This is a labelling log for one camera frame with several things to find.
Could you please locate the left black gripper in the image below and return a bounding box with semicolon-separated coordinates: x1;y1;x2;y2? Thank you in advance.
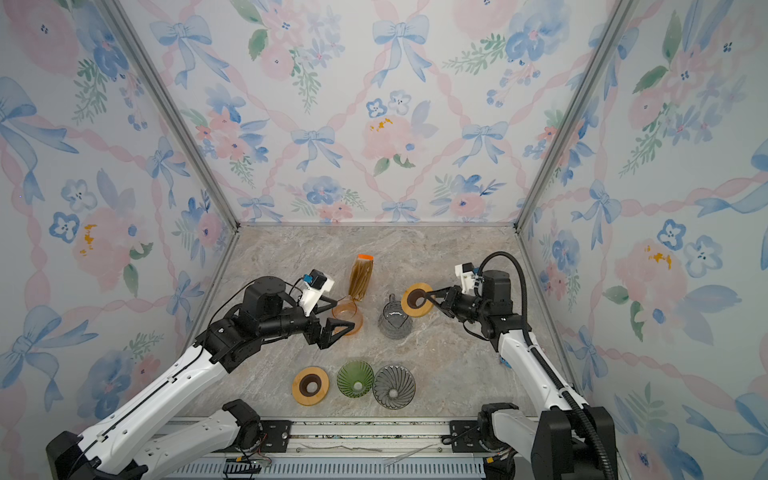
260;297;356;349

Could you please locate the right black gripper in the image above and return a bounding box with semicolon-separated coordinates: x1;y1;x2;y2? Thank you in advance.
427;287;490;324

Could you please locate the wooden ring dripper holder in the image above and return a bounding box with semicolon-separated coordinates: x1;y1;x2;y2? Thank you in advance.
401;283;433;318

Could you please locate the grey glass carafe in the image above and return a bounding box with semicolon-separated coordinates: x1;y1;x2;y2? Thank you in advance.
378;294;413;340

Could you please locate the orange coffee filter pack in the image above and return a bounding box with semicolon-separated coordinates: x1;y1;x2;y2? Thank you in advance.
348;254;374;302

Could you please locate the grey glass dripper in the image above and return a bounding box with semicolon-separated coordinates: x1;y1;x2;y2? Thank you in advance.
372;365;416;410

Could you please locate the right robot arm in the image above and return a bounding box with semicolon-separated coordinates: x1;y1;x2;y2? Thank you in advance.
401;264;618;479

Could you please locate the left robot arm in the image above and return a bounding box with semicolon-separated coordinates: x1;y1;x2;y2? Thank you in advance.
46;270;354;479

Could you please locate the green glass dripper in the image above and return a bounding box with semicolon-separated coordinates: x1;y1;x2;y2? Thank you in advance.
337;361;375;398

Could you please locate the orange glass carafe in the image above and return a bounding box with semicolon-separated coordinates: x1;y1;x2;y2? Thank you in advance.
331;296;364;336

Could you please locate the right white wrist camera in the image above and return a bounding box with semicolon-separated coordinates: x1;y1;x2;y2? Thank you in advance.
455;262;478;295

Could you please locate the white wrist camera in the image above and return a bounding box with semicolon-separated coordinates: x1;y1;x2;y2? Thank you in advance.
299;269;335;317
455;262;478;295

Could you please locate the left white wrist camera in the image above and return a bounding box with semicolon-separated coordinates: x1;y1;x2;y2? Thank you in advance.
299;269;335;317

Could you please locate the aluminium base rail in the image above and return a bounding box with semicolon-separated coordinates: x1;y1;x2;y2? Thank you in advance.
157;417;537;479

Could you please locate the black corrugated cable conduit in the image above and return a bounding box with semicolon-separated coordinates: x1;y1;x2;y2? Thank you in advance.
476;251;616;480

